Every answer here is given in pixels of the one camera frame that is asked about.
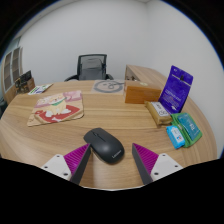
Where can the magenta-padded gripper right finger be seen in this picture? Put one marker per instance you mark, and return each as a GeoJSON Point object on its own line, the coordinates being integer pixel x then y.
{"type": "Point", "coordinates": [165, 165]}

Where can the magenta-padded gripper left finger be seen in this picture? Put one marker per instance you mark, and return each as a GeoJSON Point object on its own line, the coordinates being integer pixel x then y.
{"type": "Point", "coordinates": [58, 165]}

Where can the black computer mouse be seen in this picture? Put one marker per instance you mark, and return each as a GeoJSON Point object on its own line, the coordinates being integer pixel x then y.
{"type": "Point", "coordinates": [105, 145]}

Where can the cartoon print mouse pad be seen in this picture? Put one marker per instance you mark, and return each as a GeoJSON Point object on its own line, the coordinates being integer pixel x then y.
{"type": "Point", "coordinates": [55, 108]}

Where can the blue tissue pack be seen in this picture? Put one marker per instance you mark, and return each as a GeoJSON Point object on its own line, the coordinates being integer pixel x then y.
{"type": "Point", "coordinates": [175, 136]}

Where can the green packet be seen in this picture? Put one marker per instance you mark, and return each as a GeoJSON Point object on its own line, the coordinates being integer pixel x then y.
{"type": "Point", "coordinates": [190, 126]}

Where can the tan snack packet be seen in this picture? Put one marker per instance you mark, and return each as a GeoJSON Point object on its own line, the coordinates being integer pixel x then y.
{"type": "Point", "coordinates": [158, 113]}

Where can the brown wooden box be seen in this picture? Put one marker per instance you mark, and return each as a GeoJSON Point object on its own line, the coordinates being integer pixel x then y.
{"type": "Point", "coordinates": [141, 95]}

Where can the purple standing pouch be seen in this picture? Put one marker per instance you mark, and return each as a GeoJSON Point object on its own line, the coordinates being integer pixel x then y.
{"type": "Point", "coordinates": [175, 90]}

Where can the white sticker sheet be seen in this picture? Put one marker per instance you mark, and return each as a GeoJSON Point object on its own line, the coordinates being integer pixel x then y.
{"type": "Point", "coordinates": [40, 89]}

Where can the brown box with dark items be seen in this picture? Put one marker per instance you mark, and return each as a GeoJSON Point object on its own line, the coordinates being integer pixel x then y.
{"type": "Point", "coordinates": [24, 83]}

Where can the sheet with grey round print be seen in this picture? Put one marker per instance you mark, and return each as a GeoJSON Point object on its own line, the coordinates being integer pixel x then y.
{"type": "Point", "coordinates": [107, 86]}

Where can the wooden side desk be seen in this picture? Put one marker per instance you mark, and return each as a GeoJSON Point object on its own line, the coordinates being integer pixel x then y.
{"type": "Point", "coordinates": [146, 73]}

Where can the grey backpack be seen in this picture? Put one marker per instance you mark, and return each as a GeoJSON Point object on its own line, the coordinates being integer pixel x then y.
{"type": "Point", "coordinates": [92, 69]}

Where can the wooden shelf unit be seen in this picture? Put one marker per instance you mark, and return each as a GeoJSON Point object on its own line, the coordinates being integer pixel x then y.
{"type": "Point", "coordinates": [11, 71]}

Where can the black mesh office chair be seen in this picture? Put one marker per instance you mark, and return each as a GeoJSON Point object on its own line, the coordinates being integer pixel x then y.
{"type": "Point", "coordinates": [108, 66]}

